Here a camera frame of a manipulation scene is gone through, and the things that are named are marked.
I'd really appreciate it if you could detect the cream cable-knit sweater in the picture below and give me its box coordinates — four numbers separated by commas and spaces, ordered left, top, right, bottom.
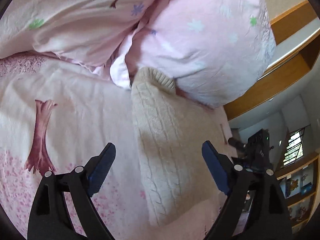
131, 67, 228, 226

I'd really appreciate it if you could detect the wooden bookshelf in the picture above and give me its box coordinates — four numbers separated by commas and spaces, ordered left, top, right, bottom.
276, 152, 319, 234

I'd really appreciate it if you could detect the pink floral bed sheet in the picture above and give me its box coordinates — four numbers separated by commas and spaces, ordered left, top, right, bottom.
1, 54, 236, 239

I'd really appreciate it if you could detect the pink floral pillow front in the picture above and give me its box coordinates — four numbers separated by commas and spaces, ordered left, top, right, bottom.
110, 0, 276, 108

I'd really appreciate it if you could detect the pink floral pillow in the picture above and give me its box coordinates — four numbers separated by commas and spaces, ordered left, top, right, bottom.
110, 0, 276, 108
1, 0, 154, 68

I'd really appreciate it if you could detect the pink floral pillow back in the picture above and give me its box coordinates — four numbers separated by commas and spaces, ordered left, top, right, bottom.
1, 0, 154, 68

